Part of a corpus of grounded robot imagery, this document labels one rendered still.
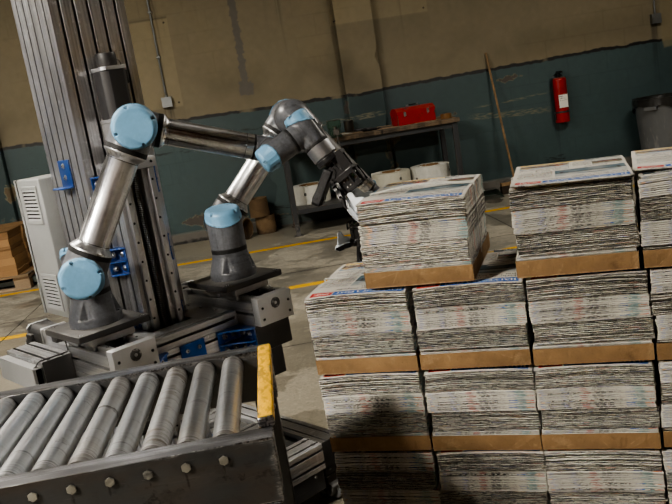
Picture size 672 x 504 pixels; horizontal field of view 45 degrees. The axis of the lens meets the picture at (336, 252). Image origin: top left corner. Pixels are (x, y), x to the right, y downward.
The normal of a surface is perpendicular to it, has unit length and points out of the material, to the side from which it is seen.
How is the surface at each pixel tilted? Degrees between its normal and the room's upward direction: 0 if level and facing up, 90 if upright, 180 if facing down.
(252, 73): 90
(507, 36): 90
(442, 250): 90
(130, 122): 83
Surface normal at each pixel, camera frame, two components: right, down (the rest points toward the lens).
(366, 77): 0.10, 0.18
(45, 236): -0.72, 0.25
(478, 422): -0.29, 0.24
